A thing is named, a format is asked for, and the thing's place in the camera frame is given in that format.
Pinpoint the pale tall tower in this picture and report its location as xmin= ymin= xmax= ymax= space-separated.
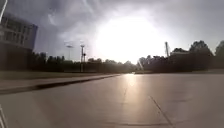
xmin=164 ymin=41 xmax=170 ymax=58

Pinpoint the large glass-fronted building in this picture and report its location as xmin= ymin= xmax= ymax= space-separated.
xmin=0 ymin=13 xmax=39 ymax=72

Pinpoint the low dark building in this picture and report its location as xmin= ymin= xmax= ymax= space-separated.
xmin=168 ymin=50 xmax=214 ymax=72

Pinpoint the raised concrete kerb strip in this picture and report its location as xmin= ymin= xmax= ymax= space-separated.
xmin=0 ymin=73 xmax=123 ymax=95

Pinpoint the grey concrete pavement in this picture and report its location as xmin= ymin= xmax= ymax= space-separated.
xmin=0 ymin=73 xmax=224 ymax=128

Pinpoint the pole with signs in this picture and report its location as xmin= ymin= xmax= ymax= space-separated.
xmin=79 ymin=43 xmax=87 ymax=73

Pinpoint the row of dark trees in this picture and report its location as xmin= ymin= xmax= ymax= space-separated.
xmin=28 ymin=40 xmax=224 ymax=74

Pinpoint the tall floodlight pole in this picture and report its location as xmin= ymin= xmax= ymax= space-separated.
xmin=65 ymin=43 xmax=75 ymax=62

